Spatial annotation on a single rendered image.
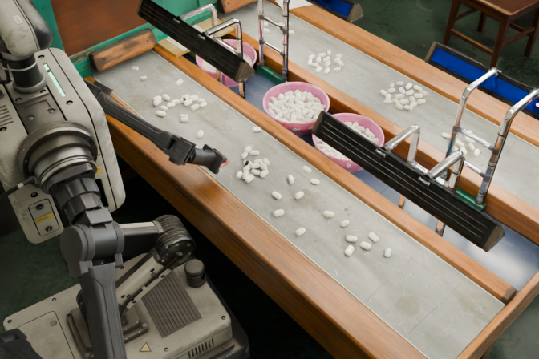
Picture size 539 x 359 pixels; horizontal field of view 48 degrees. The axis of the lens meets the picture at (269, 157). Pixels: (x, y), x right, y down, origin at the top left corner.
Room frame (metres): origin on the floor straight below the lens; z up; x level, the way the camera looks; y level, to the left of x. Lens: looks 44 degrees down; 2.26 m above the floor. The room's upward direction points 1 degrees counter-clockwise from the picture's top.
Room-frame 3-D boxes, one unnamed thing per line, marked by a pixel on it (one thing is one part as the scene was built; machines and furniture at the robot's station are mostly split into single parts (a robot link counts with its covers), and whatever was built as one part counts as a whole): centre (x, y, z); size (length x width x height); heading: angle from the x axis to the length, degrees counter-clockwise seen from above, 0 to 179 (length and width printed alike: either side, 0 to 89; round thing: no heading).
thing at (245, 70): (1.90, 0.28, 1.08); 0.62 x 0.08 x 0.07; 42
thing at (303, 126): (1.88, -0.11, 0.72); 0.27 x 0.27 x 0.10
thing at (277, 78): (2.22, -0.08, 0.90); 0.20 x 0.19 x 0.45; 42
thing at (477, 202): (1.49, -0.73, 0.90); 0.20 x 0.19 x 0.45; 42
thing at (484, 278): (1.65, -0.10, 0.71); 1.81 x 0.05 x 0.11; 42
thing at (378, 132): (1.68, -0.30, 0.72); 0.27 x 0.27 x 0.10
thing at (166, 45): (2.38, 0.33, 0.77); 0.33 x 0.15 x 0.01; 132
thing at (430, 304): (1.54, 0.04, 0.73); 1.81 x 0.30 x 0.02; 42
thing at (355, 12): (2.27, -0.14, 1.08); 0.62 x 0.08 x 0.07; 42
